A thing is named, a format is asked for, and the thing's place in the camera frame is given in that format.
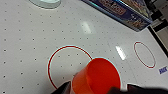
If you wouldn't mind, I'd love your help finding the small orange ball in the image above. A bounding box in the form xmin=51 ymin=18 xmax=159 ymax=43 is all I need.
xmin=71 ymin=57 xmax=122 ymax=94

